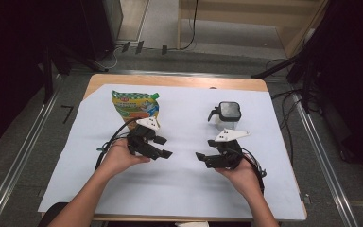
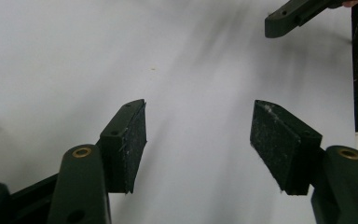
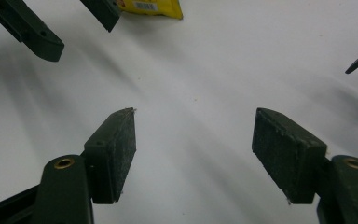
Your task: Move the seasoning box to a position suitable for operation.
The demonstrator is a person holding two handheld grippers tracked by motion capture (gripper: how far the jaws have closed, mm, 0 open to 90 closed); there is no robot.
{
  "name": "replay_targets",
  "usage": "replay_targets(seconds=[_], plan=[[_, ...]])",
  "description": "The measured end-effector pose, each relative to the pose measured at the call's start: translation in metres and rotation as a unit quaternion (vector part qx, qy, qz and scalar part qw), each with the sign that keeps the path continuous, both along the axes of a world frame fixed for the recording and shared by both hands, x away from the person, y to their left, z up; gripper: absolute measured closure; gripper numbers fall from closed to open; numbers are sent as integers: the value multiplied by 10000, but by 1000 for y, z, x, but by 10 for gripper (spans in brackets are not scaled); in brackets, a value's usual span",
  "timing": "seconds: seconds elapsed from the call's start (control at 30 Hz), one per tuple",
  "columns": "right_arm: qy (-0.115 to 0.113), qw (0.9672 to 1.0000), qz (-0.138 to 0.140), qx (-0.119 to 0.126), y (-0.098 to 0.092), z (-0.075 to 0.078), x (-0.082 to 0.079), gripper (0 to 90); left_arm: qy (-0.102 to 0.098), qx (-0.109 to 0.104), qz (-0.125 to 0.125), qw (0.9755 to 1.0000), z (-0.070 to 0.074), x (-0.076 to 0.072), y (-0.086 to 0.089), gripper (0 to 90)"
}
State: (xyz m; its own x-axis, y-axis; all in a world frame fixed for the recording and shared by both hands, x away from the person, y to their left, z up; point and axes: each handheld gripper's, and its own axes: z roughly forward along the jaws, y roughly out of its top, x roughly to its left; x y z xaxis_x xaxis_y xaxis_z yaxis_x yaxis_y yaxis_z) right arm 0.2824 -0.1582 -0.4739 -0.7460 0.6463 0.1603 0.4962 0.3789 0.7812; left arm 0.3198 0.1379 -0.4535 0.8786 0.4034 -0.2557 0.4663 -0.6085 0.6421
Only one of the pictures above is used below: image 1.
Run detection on yellow green refill pouch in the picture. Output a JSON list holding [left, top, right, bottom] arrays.
[[111, 90, 161, 131]]

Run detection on thin black hanging cable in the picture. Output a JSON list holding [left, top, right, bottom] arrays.
[[181, 0, 200, 51]]

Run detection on white table sheet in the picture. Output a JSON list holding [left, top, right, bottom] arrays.
[[37, 83, 307, 221]]

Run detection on long metal floor rail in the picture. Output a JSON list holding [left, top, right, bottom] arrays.
[[291, 91, 359, 227], [0, 89, 62, 227]]

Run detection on grey metal cabinet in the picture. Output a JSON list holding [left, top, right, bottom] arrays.
[[103, 0, 124, 42]]

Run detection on person's right hand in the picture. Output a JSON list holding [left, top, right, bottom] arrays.
[[215, 157, 264, 199]]

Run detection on metal cross rail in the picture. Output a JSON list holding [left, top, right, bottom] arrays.
[[69, 69, 297, 80]]

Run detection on black stand leg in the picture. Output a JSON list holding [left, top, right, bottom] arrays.
[[251, 54, 301, 79]]

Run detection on black floor cables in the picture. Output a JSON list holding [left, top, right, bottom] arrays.
[[265, 58, 310, 159]]

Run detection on left hand-held gripper black cable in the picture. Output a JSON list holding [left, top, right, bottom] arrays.
[[94, 116, 144, 172]]

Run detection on person's left hand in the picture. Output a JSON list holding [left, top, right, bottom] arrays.
[[99, 138, 152, 183]]

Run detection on light wooden shelf unit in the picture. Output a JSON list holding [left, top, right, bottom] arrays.
[[176, 0, 331, 60]]

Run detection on dark curtain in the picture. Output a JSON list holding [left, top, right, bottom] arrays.
[[291, 0, 363, 179], [0, 0, 116, 154]]

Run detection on clear jar with black lid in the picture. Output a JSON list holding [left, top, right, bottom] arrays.
[[207, 100, 243, 131]]

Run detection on white floor cable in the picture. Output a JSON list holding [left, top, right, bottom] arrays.
[[100, 46, 120, 71]]

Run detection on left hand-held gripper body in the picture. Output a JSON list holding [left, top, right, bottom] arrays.
[[127, 116, 161, 158]]

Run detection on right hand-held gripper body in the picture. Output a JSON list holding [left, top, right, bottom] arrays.
[[213, 128, 251, 170]]

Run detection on wooden table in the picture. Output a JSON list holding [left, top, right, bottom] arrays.
[[41, 73, 308, 223]]

